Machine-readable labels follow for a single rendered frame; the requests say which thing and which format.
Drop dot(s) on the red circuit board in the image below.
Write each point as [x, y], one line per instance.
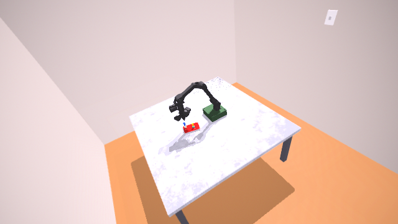
[190, 127]

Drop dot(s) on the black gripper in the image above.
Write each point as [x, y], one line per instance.
[178, 118]

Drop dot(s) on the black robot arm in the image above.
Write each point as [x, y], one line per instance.
[180, 98]

